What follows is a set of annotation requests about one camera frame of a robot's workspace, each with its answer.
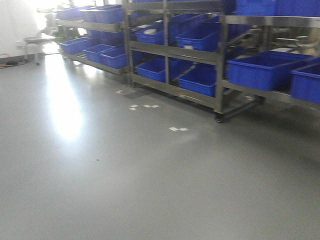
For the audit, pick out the steel rack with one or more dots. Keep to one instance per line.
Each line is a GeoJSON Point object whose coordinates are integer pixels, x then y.
{"type": "Point", "coordinates": [95, 36]}
{"type": "Point", "coordinates": [222, 102]}
{"type": "Point", "coordinates": [268, 22]}

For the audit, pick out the blue bin lower middle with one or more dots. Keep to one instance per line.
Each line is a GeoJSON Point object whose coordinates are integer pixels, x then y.
{"type": "Point", "coordinates": [200, 80]}

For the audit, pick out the round stool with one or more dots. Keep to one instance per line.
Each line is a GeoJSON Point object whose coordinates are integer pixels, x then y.
{"type": "Point", "coordinates": [36, 40]}

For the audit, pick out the blue bin lower left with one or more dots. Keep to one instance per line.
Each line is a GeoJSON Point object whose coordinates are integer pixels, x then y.
{"type": "Point", "coordinates": [155, 69]}

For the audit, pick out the blue bin mid left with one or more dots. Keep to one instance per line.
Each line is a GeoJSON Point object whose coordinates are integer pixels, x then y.
{"type": "Point", "coordinates": [154, 34]}

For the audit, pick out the right steel rack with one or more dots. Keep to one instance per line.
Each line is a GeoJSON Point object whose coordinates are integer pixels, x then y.
{"type": "Point", "coordinates": [268, 22]}

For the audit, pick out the large blue bin front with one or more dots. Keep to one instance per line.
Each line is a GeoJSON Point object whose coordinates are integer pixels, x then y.
{"type": "Point", "coordinates": [269, 70]}

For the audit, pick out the middle steel rack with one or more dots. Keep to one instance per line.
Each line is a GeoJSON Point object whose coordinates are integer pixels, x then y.
{"type": "Point", "coordinates": [222, 102]}

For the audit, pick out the far left steel rack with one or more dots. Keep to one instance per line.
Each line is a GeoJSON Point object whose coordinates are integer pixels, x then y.
{"type": "Point", "coordinates": [95, 36]}

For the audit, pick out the blue bin far right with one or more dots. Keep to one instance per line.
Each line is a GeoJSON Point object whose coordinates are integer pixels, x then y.
{"type": "Point", "coordinates": [305, 83]}

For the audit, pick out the blue bin mid shelf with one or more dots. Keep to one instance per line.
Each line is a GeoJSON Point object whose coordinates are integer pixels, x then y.
{"type": "Point", "coordinates": [204, 37]}

